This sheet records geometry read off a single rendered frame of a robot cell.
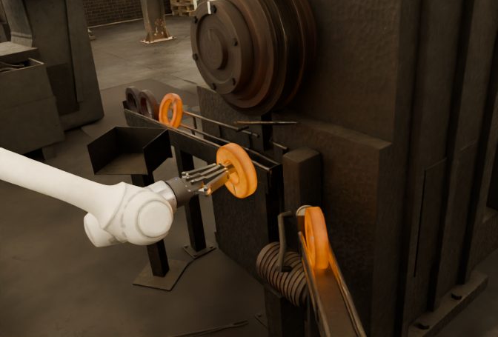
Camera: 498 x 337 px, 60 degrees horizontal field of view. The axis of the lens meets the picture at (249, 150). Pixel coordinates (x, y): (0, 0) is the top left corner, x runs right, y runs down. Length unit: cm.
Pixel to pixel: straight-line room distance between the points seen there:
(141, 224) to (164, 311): 120
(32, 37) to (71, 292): 243
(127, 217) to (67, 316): 134
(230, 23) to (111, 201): 61
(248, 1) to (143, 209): 68
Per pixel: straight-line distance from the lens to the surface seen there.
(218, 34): 130
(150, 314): 202
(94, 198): 89
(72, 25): 416
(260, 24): 124
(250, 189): 115
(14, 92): 359
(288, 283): 130
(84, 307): 216
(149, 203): 85
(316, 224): 105
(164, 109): 217
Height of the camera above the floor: 137
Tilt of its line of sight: 25 degrees down
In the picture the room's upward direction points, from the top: 5 degrees counter-clockwise
